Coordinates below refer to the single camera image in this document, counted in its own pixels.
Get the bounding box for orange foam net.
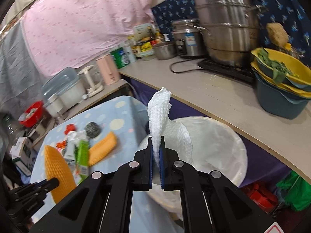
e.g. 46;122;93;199
88;131;118;166
44;145;76;204

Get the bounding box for green NB carton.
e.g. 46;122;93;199
76;140;89;180

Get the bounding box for dark green milk carton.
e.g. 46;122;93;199
62;130;87;167

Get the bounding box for white paper towel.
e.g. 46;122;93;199
147;87;193;166

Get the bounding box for steel wool scrubber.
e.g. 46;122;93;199
84;122;101;139

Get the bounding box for white lined trash bin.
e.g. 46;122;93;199
138;116;248;220

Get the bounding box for white green cardboard box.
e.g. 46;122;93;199
10;137;38;177

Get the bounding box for red white package bag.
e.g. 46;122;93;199
242;181;278;213

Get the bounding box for blue spotted tablecloth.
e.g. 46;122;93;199
30;95;185;233

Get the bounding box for red plastic basin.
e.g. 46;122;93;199
18;100;43;128

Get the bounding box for white blender cup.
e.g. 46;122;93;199
45;94;65;118

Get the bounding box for white dish rack with lid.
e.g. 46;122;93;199
42;67;86;110

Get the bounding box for teal plastic basin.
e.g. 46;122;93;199
253;71;310;119

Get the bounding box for white electric kettle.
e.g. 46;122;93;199
78;65;104;97

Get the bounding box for pink electric kettle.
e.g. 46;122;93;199
96;54;120;85

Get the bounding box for black induction cooker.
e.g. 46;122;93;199
197;58;255;85

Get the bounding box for green tin can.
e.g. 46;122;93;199
110;47;130;69

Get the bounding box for yellow colander basin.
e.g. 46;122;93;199
251;48;310;99

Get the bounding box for small steel pot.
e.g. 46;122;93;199
153;42;177;61

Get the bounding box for white bottle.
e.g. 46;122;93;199
123;42;136;63

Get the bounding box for steel rice cooker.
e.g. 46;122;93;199
172;18;207;58

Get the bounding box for large steel steamer pot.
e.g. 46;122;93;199
194;0;267;66

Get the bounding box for loofah sponge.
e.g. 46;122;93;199
266;23;289;47

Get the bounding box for pink curtain cloth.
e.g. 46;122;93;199
22;0;153;76

